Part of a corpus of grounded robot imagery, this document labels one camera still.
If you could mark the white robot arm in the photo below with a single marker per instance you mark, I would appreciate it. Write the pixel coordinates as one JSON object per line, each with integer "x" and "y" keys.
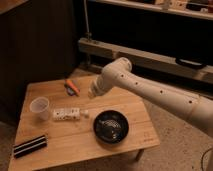
{"x": 193, "y": 108}

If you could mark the black handle on drawer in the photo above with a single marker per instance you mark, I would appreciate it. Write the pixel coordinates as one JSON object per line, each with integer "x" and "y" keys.
{"x": 189, "y": 65}

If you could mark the white plastic bottle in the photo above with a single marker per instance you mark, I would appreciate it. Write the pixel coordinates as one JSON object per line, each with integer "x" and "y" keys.
{"x": 73, "y": 113}

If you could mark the black white striped box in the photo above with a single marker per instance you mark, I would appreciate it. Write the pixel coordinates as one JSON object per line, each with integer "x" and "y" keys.
{"x": 29, "y": 146}

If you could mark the wooden low table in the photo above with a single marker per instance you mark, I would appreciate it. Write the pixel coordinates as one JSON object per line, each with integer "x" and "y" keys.
{"x": 74, "y": 141}

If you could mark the dark pen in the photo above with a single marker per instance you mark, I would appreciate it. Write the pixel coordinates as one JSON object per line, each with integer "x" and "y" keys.
{"x": 69, "y": 90}

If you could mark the metal vertical pole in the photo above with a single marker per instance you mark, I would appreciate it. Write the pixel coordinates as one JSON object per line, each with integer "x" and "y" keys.
{"x": 88, "y": 33}

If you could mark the black round bowl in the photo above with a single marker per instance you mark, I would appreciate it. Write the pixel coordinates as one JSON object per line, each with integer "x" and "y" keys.
{"x": 111, "y": 126}

